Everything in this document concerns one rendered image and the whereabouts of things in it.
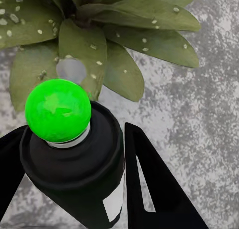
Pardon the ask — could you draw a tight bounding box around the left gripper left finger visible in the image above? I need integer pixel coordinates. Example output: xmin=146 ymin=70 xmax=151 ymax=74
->
xmin=0 ymin=125 xmax=27 ymax=222

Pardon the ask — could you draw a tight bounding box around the insectifuge atomizer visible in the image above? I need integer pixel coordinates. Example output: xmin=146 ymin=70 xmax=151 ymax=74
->
xmin=19 ymin=59 xmax=126 ymax=229

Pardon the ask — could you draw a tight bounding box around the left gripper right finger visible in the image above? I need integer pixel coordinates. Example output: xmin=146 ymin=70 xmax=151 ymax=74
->
xmin=124 ymin=122 xmax=209 ymax=229

